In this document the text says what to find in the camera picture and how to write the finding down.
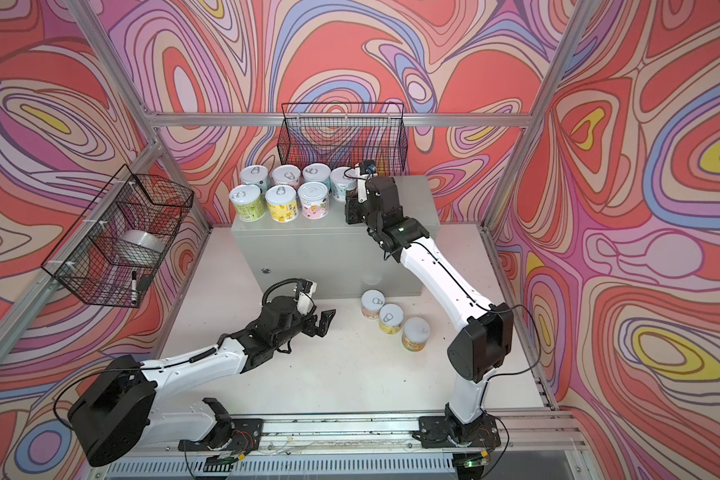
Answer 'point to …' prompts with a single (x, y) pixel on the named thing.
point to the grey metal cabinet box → (342, 259)
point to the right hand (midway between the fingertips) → (353, 202)
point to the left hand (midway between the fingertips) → (326, 304)
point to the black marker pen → (134, 298)
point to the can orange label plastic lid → (416, 331)
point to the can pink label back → (371, 301)
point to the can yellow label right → (390, 318)
